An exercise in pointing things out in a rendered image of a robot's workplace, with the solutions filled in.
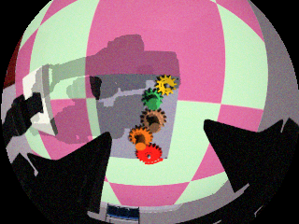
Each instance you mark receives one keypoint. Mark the yellow gear with black stripe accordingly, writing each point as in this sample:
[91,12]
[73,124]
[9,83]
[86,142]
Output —
[165,89]

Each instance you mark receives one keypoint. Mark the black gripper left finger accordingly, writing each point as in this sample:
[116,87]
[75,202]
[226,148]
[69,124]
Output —
[80,174]

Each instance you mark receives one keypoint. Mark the brown gear with tall hub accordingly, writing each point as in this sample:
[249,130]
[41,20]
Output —
[153,120]

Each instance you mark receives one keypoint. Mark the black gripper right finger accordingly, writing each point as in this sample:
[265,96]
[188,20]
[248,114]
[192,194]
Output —
[240,151]

